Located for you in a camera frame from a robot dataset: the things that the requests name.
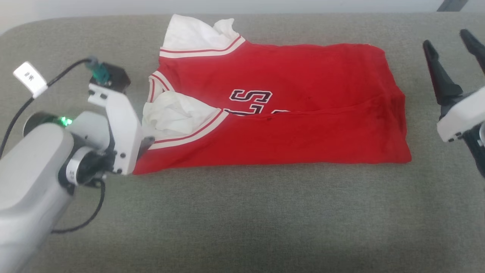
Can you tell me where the red and white jersey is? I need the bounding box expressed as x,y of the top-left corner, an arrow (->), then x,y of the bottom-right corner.
133,14 -> 412,176

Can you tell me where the grey metal bar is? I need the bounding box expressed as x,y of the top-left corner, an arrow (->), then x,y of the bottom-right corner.
437,0 -> 468,12

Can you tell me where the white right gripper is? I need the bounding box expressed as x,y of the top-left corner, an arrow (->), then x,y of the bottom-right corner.
423,29 -> 485,143

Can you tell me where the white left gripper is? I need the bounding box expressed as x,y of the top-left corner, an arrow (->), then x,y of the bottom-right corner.
88,84 -> 156,175

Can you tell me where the black cable with teal plug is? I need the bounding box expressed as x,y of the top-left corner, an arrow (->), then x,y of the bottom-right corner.
0,57 -> 110,158

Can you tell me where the thin black cable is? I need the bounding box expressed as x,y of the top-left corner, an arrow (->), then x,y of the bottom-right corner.
51,179 -> 106,234

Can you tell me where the white cable label tag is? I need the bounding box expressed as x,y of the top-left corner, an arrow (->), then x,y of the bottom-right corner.
13,61 -> 49,98

